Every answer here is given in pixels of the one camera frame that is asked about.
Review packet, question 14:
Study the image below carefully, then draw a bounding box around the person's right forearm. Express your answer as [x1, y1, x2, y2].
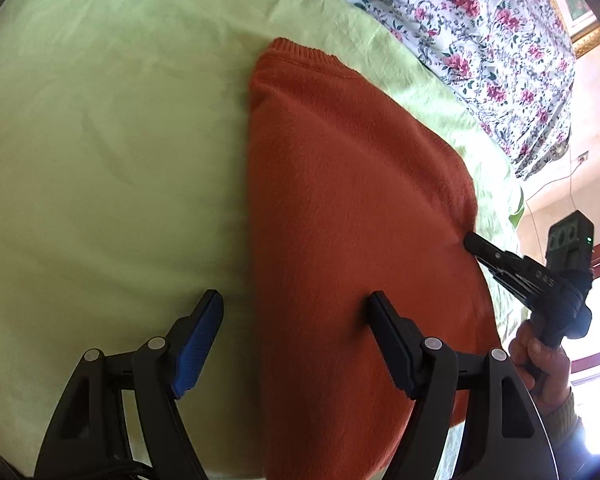
[544, 389, 598, 453]

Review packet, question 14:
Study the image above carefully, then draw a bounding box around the light green bedsheet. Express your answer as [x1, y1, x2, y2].
[0, 0, 526, 478]

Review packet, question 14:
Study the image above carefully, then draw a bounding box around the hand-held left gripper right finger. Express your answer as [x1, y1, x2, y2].
[367, 291, 561, 480]

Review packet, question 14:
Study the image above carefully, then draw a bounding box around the orange knit sweater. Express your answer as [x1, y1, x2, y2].
[247, 37, 506, 480]

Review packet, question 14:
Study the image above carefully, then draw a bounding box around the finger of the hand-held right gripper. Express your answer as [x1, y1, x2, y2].
[480, 259, 538, 311]
[464, 231, 536, 272]

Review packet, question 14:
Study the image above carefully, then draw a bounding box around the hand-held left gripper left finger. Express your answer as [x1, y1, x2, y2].
[32, 289, 225, 480]

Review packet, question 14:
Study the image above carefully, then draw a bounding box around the gold picture frame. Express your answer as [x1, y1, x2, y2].
[525, 0, 600, 58]

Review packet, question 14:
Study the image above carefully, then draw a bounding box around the white floral quilt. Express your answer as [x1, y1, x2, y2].
[275, 0, 578, 181]

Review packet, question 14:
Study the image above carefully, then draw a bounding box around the person's right hand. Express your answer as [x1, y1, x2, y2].
[507, 319, 573, 413]

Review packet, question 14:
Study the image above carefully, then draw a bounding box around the thin white cable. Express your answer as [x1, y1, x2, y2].
[522, 159, 586, 216]

